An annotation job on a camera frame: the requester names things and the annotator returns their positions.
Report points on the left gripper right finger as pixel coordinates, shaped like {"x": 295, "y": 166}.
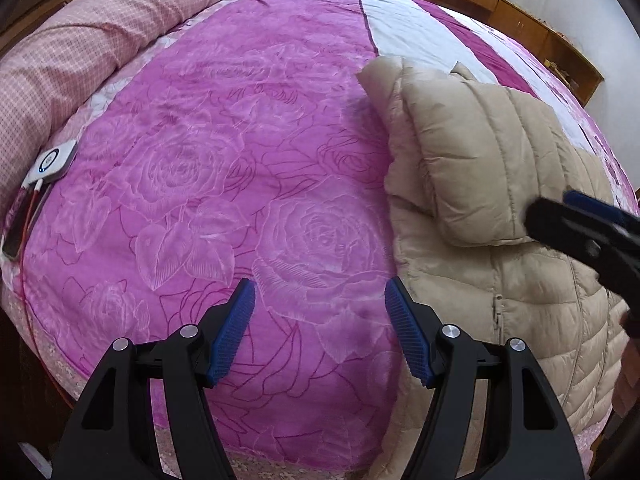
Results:
{"x": 525, "y": 433}

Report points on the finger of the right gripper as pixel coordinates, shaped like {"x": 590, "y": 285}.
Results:
{"x": 576, "y": 233}
{"x": 600, "y": 209}

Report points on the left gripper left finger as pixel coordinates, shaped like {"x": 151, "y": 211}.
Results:
{"x": 110, "y": 434}

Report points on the beige puffer jacket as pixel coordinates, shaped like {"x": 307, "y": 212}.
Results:
{"x": 467, "y": 159}

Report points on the person right hand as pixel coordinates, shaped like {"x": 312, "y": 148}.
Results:
{"x": 626, "y": 391}

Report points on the white blanket controller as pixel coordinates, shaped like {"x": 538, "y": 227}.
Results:
{"x": 51, "y": 164}

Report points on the purple floral bedspread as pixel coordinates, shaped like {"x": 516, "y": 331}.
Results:
{"x": 241, "y": 144}

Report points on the pink rolled quilt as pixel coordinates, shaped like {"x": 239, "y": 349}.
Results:
{"x": 50, "y": 73}

